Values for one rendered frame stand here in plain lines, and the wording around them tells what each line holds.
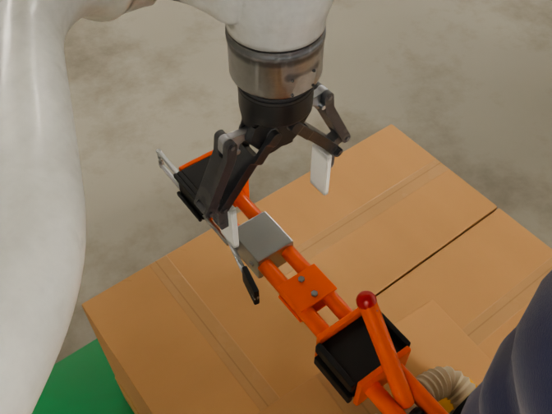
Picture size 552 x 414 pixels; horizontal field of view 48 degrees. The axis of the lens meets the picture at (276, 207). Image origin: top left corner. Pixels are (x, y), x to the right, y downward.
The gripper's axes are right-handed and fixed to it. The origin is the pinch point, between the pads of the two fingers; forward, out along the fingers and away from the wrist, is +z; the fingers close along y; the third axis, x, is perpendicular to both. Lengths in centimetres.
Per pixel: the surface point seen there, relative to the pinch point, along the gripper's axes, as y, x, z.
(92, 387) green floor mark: -28, 56, 121
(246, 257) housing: -1.9, 4.4, 14.4
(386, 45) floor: 159, 128, 122
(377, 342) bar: 0.4, -19.0, 5.9
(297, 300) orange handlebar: -1.1, -6.3, 12.4
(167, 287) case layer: -3, 39, 67
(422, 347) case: 14.5, -17.3, 26.8
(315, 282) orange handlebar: 2.5, -5.6, 12.4
